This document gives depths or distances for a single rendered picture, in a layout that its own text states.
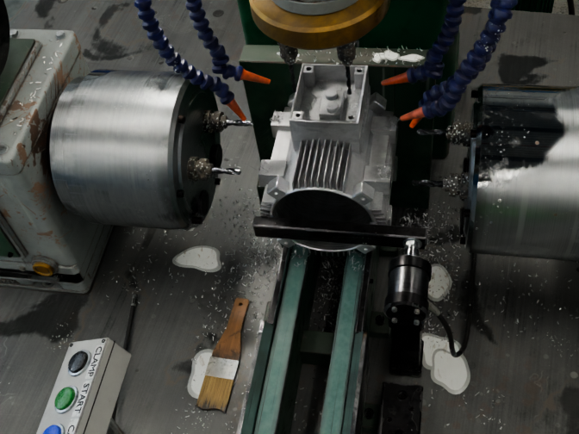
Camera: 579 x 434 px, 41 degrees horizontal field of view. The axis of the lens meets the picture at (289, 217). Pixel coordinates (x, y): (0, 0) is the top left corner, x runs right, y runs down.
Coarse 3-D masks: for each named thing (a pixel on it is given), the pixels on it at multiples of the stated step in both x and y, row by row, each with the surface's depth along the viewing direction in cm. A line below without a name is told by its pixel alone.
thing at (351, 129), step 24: (312, 72) 115; (336, 72) 116; (360, 72) 114; (312, 96) 116; (336, 96) 113; (360, 96) 110; (312, 120) 109; (336, 120) 112; (360, 120) 109; (360, 144) 112
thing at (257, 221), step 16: (256, 224) 113; (272, 224) 113; (288, 224) 113; (304, 224) 112; (320, 224) 112; (336, 224) 112; (352, 224) 111; (368, 224) 111; (320, 240) 113; (336, 240) 113; (352, 240) 112; (368, 240) 111; (384, 240) 111; (400, 240) 110; (416, 240) 109
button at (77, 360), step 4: (80, 352) 99; (84, 352) 98; (72, 356) 99; (76, 356) 98; (80, 356) 98; (84, 356) 98; (72, 360) 98; (76, 360) 98; (80, 360) 98; (84, 360) 98; (68, 364) 99; (72, 364) 98; (76, 364) 98; (80, 364) 97; (84, 364) 97; (68, 368) 98; (72, 368) 98; (76, 368) 97; (80, 368) 97; (72, 372) 98; (76, 372) 97
